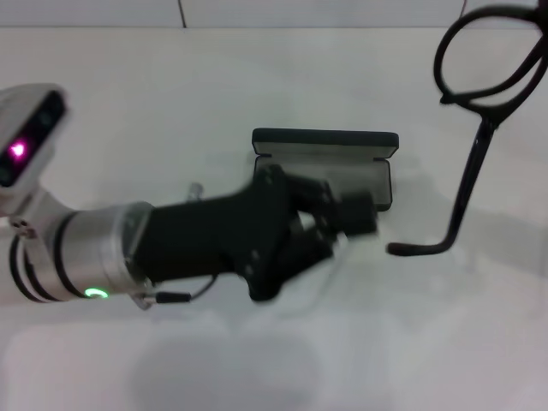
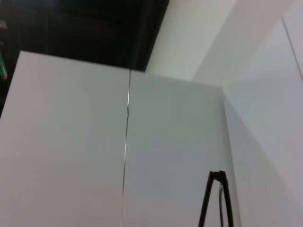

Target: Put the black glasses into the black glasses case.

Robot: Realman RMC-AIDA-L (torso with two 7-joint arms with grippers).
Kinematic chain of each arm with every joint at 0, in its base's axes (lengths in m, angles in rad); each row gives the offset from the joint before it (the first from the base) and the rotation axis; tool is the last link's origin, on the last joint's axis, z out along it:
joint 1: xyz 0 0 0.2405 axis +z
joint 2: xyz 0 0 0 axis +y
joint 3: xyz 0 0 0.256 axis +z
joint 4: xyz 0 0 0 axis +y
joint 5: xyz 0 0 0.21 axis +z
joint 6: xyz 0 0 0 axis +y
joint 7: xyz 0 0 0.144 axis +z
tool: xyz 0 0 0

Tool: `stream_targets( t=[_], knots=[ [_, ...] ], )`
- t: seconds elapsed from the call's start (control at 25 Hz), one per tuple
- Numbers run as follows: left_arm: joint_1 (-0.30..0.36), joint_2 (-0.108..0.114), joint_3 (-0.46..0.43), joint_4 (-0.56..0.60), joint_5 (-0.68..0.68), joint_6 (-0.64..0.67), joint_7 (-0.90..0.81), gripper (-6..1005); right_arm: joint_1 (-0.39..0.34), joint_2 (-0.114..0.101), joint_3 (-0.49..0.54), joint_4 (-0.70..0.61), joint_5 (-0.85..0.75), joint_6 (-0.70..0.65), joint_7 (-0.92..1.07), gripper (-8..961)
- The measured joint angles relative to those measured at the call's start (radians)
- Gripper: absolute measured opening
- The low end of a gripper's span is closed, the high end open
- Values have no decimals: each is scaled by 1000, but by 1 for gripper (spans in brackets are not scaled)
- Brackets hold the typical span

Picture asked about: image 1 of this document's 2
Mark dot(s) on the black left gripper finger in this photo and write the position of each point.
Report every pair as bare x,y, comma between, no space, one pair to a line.
355,214

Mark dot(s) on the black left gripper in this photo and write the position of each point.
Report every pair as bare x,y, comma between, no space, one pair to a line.
205,231

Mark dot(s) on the black glasses case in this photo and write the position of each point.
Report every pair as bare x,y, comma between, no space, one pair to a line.
325,141

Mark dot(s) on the black glasses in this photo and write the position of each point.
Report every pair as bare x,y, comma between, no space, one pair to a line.
466,188

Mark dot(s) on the small silver cylindrical plug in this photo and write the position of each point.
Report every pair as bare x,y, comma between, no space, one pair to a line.
196,190

